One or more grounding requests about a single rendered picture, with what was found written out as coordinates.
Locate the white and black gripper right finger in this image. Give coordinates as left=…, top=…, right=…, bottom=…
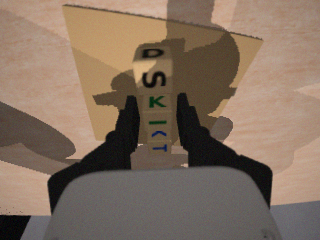
left=176, top=93, right=273, bottom=209

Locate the tan flat mat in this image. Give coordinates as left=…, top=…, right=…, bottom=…
left=62, top=5, right=264, bottom=146

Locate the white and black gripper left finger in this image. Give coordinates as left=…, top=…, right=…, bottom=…
left=47, top=95, right=140, bottom=216

